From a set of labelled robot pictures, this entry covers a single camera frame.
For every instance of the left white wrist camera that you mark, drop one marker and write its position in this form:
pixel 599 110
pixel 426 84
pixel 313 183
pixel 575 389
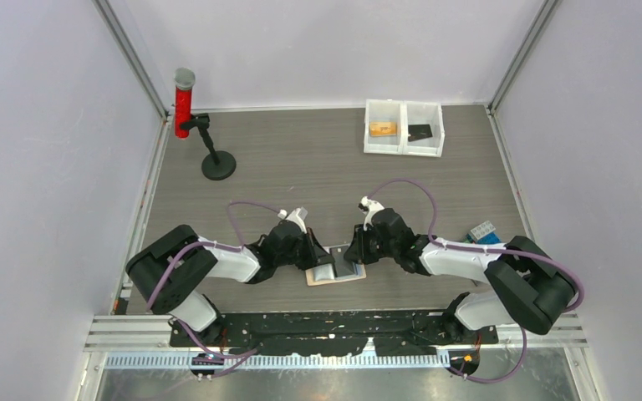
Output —
pixel 297 216

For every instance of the white two-compartment bin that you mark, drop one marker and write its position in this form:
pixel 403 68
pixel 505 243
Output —
pixel 404 112

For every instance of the black VIP credit card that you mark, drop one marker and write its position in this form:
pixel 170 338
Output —
pixel 343 268

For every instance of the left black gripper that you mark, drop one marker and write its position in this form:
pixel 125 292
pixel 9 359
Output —
pixel 316 255

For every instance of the black stand with round base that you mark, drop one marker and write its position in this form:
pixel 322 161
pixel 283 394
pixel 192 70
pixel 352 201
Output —
pixel 218 164

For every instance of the black card in bin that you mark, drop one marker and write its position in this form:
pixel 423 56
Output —
pixel 419 132

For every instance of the red cylinder with grey cap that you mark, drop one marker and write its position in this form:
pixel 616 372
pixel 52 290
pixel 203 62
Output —
pixel 184 80

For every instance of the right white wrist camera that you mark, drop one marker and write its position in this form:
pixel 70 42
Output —
pixel 369 208

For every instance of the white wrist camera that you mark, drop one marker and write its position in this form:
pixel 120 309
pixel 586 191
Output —
pixel 369 208
pixel 297 216

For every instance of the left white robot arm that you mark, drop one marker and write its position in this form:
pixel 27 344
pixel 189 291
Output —
pixel 168 271

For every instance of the gold card in bin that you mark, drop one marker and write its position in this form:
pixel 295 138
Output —
pixel 382 128

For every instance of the colourful toy brick assembly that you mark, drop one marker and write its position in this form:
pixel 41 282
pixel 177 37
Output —
pixel 484 234

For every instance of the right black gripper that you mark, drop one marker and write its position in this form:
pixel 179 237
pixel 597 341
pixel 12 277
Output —
pixel 358 251

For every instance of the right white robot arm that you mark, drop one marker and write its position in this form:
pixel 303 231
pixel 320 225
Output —
pixel 527 287

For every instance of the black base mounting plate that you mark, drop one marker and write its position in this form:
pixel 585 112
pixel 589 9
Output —
pixel 337 334

